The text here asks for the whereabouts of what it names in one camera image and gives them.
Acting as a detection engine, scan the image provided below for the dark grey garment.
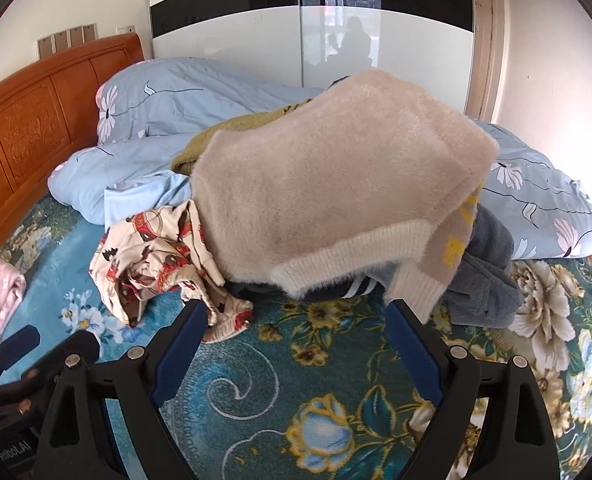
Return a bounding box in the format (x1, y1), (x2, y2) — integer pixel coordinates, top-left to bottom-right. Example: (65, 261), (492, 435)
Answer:
(442, 205), (523, 328)

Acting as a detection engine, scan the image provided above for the light blue floral quilt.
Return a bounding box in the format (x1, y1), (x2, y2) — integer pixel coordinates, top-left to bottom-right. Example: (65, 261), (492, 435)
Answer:
(48, 58), (592, 260)

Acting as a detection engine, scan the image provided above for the light blue cloth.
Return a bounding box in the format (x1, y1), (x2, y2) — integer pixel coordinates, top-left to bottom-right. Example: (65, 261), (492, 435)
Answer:
(103, 170), (192, 228)

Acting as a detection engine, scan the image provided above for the wall switch panel row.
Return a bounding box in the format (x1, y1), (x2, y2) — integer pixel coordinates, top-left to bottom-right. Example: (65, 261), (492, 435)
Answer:
(37, 23), (98, 60)

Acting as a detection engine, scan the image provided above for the white black glossy wardrobe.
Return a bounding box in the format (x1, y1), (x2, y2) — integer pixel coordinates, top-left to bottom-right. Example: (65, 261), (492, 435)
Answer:
(150, 0), (474, 110)

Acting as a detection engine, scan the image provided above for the beige fuzzy sweater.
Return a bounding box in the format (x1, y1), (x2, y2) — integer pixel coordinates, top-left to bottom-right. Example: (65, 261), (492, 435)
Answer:
(191, 70), (499, 322)

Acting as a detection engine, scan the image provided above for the navy white striped garment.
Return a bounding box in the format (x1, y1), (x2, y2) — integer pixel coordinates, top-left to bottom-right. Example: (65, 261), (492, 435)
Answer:
(226, 262), (396, 304)

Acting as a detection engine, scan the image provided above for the cream cartoon print garment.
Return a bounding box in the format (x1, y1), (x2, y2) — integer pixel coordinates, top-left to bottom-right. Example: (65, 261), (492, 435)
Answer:
(89, 200), (254, 344)

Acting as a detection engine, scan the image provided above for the orange wooden headboard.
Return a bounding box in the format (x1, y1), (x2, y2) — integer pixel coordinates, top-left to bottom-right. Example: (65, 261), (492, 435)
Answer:
(0, 32), (143, 248)

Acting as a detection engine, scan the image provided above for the white wall socket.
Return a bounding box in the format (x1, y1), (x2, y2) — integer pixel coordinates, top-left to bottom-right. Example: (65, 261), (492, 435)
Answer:
(116, 25), (136, 35)

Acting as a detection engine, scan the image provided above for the wooden door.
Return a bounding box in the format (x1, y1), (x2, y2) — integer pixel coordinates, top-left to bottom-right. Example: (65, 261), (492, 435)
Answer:
(466, 0), (497, 119)

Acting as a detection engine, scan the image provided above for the olive yellow garment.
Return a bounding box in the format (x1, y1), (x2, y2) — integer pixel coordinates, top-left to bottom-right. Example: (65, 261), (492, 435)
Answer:
(170, 98), (312, 177)

